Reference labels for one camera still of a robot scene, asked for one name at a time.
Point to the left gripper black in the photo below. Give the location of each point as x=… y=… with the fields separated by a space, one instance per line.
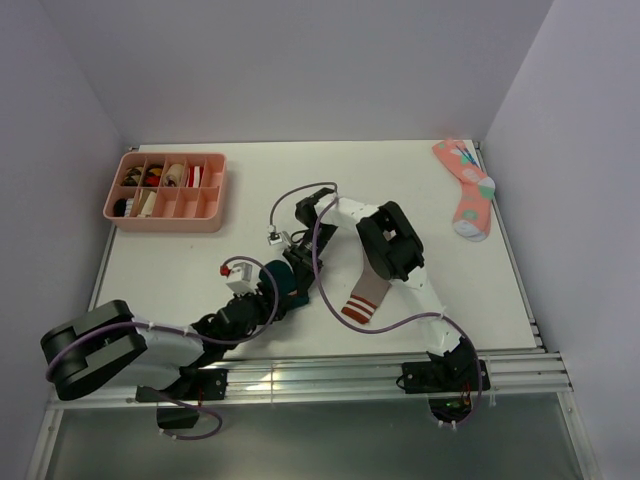
x=265 y=304

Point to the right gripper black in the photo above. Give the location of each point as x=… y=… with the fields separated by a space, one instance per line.
x=305 y=266

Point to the dark green patterned sock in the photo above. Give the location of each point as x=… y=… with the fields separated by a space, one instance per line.
x=281 y=272

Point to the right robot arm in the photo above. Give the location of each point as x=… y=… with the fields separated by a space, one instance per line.
x=393 y=254

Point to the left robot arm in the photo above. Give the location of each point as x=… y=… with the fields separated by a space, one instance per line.
x=111 y=345

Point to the taupe sock red striped cuff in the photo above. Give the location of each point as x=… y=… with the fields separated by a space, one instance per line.
x=366 y=296

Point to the pink divided organizer tray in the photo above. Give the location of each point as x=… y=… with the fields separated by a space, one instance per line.
x=177 y=209

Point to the rolled red white sock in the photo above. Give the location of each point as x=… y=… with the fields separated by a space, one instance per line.
x=194 y=176

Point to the rolled beige sock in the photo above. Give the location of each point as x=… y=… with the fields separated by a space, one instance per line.
x=147 y=199

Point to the rolled tan pink sock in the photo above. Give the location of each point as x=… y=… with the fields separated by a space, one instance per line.
x=173 y=175

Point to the rolled black white sock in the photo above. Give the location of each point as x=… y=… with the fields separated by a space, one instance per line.
x=122 y=208

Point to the rolled dark red sock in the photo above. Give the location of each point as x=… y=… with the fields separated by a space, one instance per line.
x=152 y=176

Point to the pink patterned sock pair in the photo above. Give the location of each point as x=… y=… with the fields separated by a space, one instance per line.
x=472 y=218

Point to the rolled brown black sock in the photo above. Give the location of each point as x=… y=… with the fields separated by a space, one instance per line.
x=132 y=176

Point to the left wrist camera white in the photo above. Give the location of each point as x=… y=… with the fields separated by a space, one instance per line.
x=238 y=277

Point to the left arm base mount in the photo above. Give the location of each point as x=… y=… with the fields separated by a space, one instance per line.
x=186 y=398

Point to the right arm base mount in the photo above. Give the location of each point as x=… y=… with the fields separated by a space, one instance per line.
x=438 y=377

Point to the aluminium rail frame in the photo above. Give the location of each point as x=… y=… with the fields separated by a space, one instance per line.
x=496 y=313

